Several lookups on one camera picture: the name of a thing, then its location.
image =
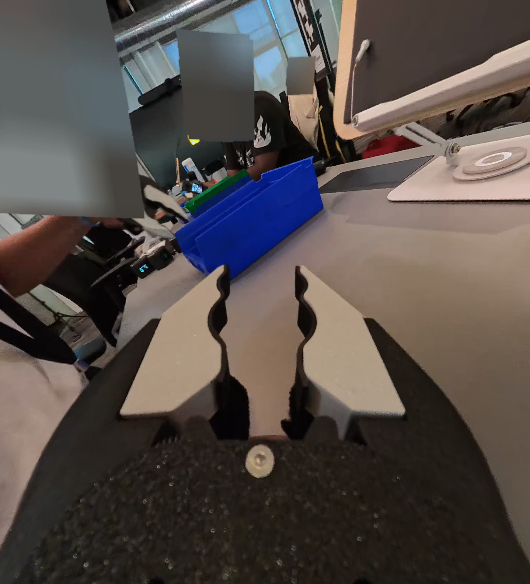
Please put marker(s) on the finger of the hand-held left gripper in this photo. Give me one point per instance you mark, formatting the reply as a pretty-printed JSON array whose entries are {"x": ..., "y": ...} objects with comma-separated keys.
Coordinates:
[
  {"x": 162, "y": 200},
  {"x": 160, "y": 231}
]

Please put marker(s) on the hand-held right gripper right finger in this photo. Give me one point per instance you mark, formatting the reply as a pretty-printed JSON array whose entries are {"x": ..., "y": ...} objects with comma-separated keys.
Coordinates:
[{"x": 347, "y": 360}]

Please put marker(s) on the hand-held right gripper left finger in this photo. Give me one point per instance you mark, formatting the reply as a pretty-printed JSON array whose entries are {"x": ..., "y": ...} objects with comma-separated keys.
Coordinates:
[{"x": 178, "y": 360}]

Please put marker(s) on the blue plastic bin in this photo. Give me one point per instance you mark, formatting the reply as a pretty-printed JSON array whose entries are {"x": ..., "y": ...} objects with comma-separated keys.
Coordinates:
[{"x": 256, "y": 214}]

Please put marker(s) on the person's left forearm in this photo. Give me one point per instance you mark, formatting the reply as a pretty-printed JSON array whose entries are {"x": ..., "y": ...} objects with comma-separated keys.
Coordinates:
[{"x": 27, "y": 260}]

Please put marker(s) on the black office chair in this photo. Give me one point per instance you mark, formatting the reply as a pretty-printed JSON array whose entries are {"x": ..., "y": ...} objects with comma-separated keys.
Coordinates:
[{"x": 105, "y": 273}]

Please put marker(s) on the blue wristband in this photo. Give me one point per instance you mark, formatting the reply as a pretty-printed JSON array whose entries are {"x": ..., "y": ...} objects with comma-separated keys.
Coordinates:
[{"x": 90, "y": 222}]

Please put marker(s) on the red bag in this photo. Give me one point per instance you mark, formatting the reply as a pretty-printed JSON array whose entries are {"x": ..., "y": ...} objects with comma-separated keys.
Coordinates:
[{"x": 388, "y": 148}]

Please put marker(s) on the black white printed banner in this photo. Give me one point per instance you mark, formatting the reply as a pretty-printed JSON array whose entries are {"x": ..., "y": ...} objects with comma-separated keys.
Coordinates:
[{"x": 308, "y": 27}]

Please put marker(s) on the black backpack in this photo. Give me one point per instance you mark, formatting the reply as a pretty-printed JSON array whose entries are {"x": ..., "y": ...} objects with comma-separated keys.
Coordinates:
[{"x": 497, "y": 112}]

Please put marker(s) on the silver ventilation duct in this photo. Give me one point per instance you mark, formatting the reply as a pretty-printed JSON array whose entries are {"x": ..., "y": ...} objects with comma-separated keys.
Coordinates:
[{"x": 178, "y": 18}]

